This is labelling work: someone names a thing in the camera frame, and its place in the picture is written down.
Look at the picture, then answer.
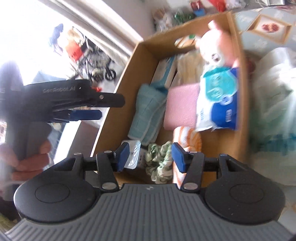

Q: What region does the orange striped cloth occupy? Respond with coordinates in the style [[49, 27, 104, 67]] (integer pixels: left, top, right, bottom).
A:
[[172, 126, 202, 189]]

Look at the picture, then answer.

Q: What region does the green white scrunchie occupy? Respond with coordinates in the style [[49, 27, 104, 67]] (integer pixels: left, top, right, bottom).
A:
[[145, 141, 173, 184]]

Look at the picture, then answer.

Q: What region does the teal checked towel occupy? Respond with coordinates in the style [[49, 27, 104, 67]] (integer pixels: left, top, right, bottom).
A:
[[128, 84, 167, 146]]

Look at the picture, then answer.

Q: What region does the pink towel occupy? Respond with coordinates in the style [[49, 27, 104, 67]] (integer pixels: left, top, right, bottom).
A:
[[164, 83, 200, 131]]

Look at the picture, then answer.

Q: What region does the light blue tissue box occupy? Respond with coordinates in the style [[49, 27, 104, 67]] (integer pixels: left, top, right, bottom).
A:
[[151, 56, 177, 90]]

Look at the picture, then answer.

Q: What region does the blue white tissue pack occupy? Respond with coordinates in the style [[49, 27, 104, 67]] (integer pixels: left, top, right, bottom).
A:
[[196, 67, 239, 132]]

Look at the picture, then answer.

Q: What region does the pink pig plush toy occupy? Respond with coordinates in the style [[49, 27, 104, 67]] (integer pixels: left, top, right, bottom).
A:
[[195, 20, 239, 68]]

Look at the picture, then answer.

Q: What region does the person's left hand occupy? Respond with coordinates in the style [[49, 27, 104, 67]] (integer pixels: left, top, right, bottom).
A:
[[1, 140, 52, 184]]

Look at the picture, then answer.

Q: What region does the black stroller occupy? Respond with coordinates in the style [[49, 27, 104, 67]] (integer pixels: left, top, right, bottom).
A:
[[75, 38, 117, 83]]

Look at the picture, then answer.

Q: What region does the white curtain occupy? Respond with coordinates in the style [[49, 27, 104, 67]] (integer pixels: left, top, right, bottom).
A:
[[41, 0, 143, 65]]

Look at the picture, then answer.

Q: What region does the brown cardboard box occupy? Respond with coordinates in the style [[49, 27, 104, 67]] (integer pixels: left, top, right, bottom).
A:
[[90, 10, 250, 183]]

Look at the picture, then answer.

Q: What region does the white plastic shopping bag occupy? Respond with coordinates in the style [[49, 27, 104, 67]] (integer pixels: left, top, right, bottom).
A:
[[250, 47, 295, 186]]

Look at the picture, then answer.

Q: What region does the green bottle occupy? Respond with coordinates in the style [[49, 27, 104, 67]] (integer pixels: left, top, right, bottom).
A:
[[174, 11, 195, 25]]

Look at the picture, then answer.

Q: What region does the blue tape roll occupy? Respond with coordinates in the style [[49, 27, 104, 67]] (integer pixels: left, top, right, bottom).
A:
[[193, 8, 206, 17]]

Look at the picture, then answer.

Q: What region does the red plastic bag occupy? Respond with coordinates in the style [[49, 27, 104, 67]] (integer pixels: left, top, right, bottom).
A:
[[208, 0, 226, 12]]

